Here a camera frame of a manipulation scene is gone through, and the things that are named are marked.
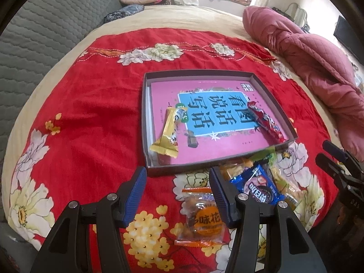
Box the black television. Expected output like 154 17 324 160
333 15 364 66

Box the grey quilted headboard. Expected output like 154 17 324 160
0 0 123 154

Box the red snack stick packet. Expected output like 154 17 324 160
246 101 286 143

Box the pink quilt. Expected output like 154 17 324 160
242 6 364 162

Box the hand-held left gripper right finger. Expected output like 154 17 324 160
209 166 327 273

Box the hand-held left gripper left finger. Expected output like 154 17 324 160
30 166 148 273

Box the yellow snack bar packet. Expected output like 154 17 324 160
150 106 189 159

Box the yellow puffed snack bag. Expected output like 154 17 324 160
219 158 254 181

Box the pink picture book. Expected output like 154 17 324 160
148 80 293 167

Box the dark patterned cloth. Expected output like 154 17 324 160
104 5 145 23

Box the clear bread roll packet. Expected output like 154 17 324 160
270 166 300 208

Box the orange clear pastry packet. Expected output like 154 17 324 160
174 187 231 248

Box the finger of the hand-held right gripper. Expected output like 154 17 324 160
322 140 350 161
315 153 359 184

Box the red floral blanket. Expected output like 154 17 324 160
3 30 339 273

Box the grey cardboard box tray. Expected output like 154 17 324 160
141 71 298 177

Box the blue cookie packet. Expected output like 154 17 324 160
229 163 286 206

